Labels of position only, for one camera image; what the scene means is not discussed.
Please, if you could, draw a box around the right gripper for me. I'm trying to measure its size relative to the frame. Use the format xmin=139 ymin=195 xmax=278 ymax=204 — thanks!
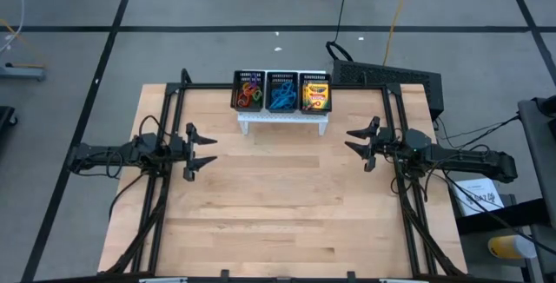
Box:
xmin=344 ymin=115 xmax=407 ymax=174

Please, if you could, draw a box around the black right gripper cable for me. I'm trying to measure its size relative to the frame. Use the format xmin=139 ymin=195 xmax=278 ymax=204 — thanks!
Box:
xmin=389 ymin=156 xmax=448 ymax=204

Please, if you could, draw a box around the yellow green crayon box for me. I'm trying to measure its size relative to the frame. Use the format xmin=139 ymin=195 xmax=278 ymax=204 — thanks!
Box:
xmin=301 ymin=81 xmax=332 ymax=114

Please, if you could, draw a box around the black perforated computer case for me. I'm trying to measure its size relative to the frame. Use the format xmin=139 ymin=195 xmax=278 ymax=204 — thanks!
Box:
xmin=330 ymin=59 xmax=445 ymax=122

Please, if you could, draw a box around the yellow hanging cable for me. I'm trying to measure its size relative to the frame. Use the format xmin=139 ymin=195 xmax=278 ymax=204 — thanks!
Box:
xmin=381 ymin=0 xmax=414 ymax=66

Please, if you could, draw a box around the black plastic mesh basket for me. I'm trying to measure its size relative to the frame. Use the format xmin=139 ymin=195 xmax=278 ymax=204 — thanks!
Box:
xmin=297 ymin=71 xmax=333 ymax=115
xmin=263 ymin=70 xmax=300 ymax=114
xmin=230 ymin=70 xmax=266 ymax=114

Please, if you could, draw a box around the black arm base cable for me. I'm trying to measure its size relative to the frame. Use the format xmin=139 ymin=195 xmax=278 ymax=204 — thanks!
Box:
xmin=108 ymin=172 xmax=148 ymax=221

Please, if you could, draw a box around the white printed paper sheet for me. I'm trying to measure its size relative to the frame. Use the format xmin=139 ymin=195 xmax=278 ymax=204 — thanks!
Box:
xmin=453 ymin=177 xmax=506 ymax=218

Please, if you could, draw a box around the white riser shelf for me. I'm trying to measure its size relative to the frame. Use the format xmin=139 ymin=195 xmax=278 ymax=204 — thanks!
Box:
xmin=236 ymin=69 xmax=330 ymax=136

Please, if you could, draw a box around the black chair base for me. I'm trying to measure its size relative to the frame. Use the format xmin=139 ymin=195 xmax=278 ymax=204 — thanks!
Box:
xmin=0 ymin=105 xmax=18 ymax=139

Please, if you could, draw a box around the black aluminium rig frame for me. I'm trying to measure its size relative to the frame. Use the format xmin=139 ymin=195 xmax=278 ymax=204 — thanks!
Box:
xmin=102 ymin=68 xmax=468 ymax=283

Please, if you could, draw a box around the white floor cable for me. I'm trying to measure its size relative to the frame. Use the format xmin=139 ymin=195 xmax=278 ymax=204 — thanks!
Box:
xmin=0 ymin=0 xmax=25 ymax=54

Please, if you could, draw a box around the black hanging cable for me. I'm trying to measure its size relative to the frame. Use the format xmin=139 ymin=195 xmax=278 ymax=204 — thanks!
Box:
xmin=325 ymin=0 xmax=354 ymax=63

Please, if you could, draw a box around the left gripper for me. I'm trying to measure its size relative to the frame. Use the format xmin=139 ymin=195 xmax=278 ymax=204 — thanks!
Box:
xmin=167 ymin=122 xmax=219 ymax=183

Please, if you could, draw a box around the grey table foot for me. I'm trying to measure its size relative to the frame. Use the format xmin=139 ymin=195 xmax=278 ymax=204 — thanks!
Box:
xmin=0 ymin=64 xmax=47 ymax=82

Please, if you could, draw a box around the orange floor cable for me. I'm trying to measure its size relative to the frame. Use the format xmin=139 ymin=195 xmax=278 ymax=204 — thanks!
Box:
xmin=0 ymin=17 xmax=47 ymax=68

